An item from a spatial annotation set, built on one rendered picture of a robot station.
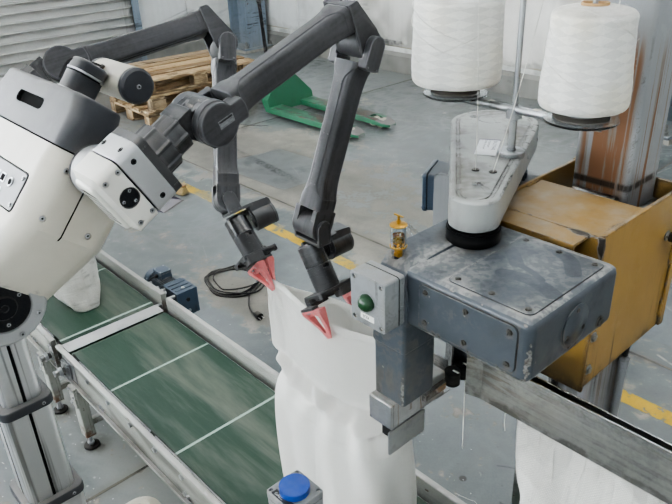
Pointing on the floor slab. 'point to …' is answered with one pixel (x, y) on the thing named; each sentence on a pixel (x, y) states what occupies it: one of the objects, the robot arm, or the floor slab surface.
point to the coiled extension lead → (233, 289)
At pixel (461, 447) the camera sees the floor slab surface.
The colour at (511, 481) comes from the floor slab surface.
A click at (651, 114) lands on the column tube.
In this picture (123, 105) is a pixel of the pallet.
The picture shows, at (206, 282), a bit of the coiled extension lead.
